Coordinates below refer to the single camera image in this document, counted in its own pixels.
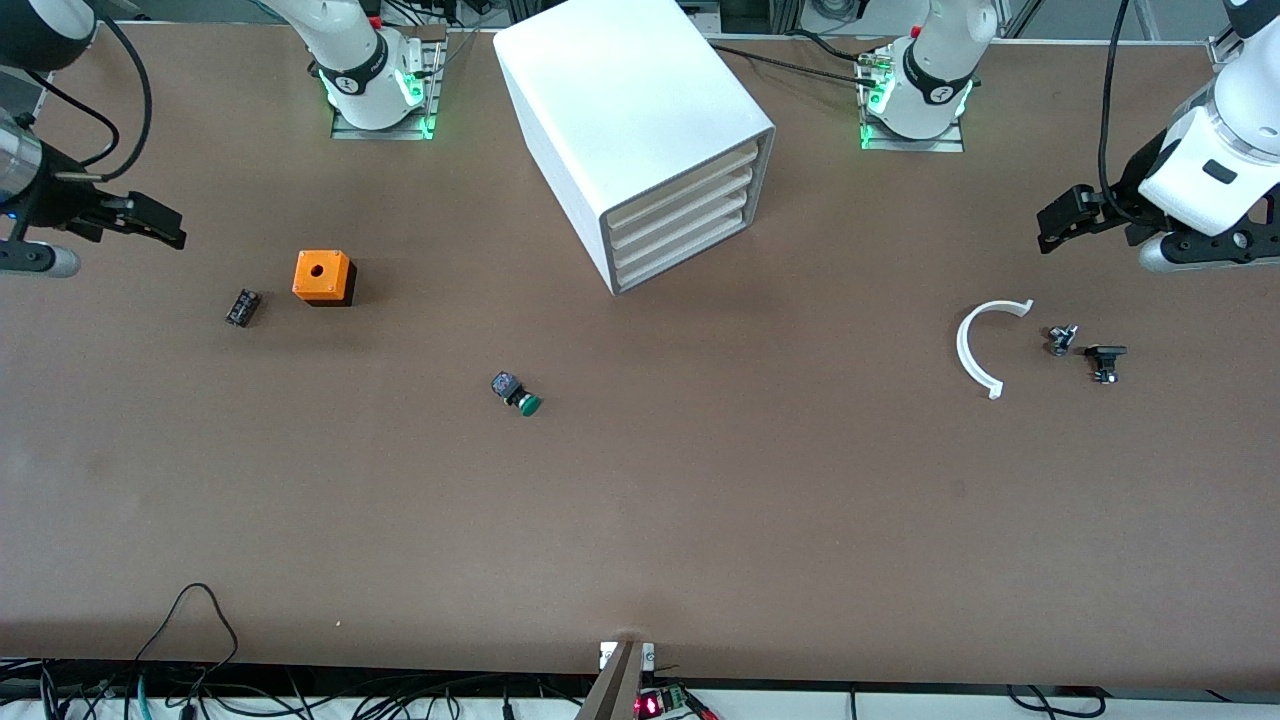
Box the white box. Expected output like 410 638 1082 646
611 190 754 271

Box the green push button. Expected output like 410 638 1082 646
491 371 543 418

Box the orange box with hole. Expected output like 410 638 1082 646
292 250 357 307

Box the circuit board with red light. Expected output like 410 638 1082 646
635 683 717 720

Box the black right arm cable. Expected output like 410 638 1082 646
20 8 153 179

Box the white curved plastic bracket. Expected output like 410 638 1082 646
956 299 1035 401

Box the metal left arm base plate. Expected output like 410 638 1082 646
858 52 967 153

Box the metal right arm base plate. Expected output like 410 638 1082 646
330 38 447 141

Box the black cable to arm base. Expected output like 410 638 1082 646
705 40 881 89

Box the black looped cable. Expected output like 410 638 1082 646
135 583 239 701

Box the black coiled cable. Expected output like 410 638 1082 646
1005 685 1107 719

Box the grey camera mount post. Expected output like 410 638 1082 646
575 640 656 720

